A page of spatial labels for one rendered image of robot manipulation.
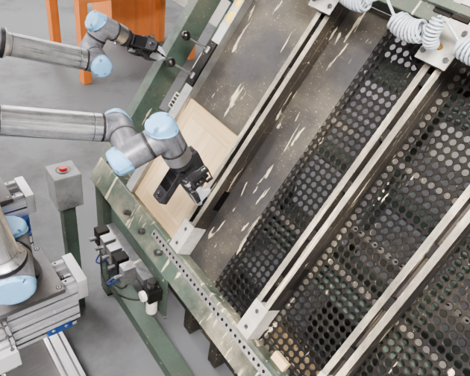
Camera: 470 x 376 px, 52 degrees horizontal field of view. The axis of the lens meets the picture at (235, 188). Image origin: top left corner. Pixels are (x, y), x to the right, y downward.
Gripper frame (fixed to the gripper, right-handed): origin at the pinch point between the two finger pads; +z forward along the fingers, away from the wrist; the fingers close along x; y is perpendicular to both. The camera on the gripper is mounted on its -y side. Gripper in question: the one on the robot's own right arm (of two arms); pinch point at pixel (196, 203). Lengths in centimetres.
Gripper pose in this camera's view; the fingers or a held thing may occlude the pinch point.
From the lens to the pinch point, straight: 145.1
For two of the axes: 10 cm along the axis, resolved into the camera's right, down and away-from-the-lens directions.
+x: -6.0, -5.5, 5.8
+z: 2.5, 5.6, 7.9
